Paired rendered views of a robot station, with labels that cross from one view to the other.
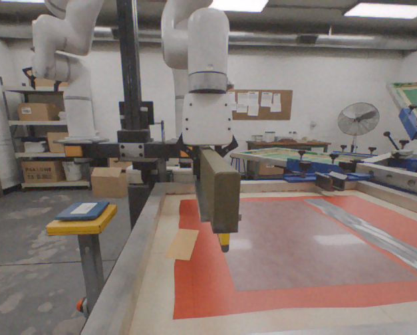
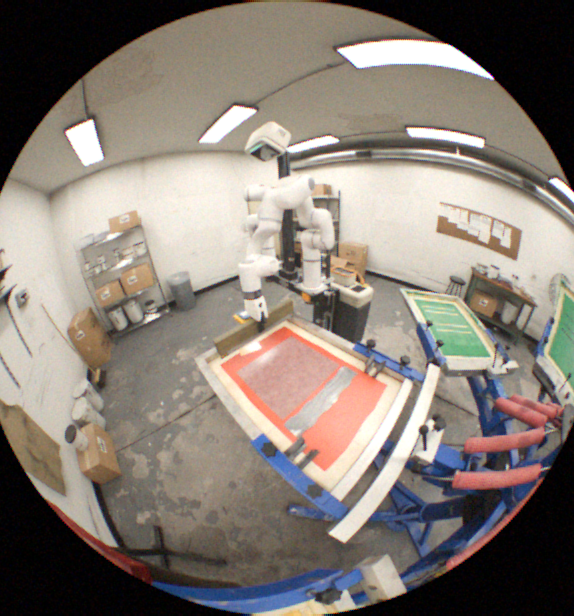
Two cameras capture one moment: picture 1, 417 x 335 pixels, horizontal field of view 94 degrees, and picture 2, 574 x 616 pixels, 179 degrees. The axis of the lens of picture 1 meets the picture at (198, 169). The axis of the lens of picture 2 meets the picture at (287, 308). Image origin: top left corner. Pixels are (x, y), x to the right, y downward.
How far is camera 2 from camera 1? 0.70 m
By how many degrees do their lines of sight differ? 51
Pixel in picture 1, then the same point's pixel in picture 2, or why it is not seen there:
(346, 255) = (281, 396)
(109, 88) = (353, 193)
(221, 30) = (244, 275)
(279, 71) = (510, 205)
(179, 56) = not seen: hidden behind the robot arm
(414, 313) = (256, 414)
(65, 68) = not seen: hidden behind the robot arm
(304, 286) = (250, 387)
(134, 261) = not seen: hidden behind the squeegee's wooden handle
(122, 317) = (208, 356)
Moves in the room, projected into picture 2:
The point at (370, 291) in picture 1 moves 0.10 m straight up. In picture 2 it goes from (260, 404) to (255, 389)
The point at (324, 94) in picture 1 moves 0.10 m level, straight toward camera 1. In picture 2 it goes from (546, 248) to (546, 248)
